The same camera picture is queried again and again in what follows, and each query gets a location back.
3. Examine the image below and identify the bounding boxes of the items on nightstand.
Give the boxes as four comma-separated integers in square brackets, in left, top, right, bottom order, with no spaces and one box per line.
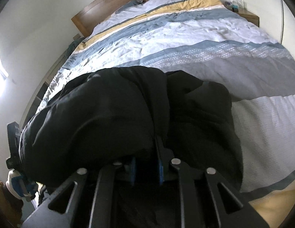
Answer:
[224,0,245,12]

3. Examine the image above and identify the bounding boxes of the black puffer jacket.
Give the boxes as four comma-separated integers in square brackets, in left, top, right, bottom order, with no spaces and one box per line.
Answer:
[17,65,243,228]

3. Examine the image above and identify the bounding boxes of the white wardrobe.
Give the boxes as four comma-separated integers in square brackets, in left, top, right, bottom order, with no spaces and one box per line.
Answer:
[242,0,295,59]

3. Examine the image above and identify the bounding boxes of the striped duvet cover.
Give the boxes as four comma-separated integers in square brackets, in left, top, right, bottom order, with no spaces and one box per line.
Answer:
[39,0,295,227]

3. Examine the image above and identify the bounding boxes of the dark green cloth pile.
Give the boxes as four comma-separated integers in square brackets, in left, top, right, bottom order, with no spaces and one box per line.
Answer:
[66,37,84,58]

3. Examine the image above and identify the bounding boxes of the wooden nightstand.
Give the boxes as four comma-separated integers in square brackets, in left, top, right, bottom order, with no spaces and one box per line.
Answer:
[232,8,260,27]

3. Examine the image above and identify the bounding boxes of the white blue gloved hand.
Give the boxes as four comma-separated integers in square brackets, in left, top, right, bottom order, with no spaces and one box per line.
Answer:
[6,170,38,202]

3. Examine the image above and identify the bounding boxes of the grey blue pillow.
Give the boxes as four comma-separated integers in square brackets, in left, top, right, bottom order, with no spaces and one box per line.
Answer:
[115,0,145,14]

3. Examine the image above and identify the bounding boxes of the wall socket plate left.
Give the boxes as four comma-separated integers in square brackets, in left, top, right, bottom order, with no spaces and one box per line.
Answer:
[73,34,80,40]

